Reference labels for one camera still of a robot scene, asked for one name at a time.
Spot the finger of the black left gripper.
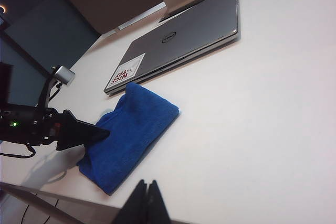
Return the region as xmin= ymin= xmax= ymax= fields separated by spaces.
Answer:
xmin=56 ymin=129 xmax=108 ymax=152
xmin=61 ymin=110 xmax=110 ymax=137

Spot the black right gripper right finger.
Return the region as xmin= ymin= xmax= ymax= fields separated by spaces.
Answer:
xmin=146 ymin=180 xmax=172 ymax=224

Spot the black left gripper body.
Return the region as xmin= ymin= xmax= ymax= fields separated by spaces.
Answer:
xmin=0 ymin=104 xmax=64 ymax=148

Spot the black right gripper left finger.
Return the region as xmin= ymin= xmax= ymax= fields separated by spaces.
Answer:
xmin=111 ymin=179 xmax=149 ymax=224

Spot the blue microfibre rag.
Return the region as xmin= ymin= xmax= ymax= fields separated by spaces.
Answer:
xmin=76 ymin=82 xmax=181 ymax=196

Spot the white red laptop sticker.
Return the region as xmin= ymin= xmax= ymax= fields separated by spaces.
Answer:
xmin=106 ymin=52 xmax=146 ymax=88

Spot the silver closed laptop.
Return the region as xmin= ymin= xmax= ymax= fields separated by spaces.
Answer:
xmin=103 ymin=0 xmax=241 ymax=96

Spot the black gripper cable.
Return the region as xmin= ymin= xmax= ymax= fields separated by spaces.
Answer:
xmin=0 ymin=140 xmax=36 ymax=159

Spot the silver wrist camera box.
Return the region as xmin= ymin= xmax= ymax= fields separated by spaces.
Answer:
xmin=51 ymin=65 xmax=76 ymax=85

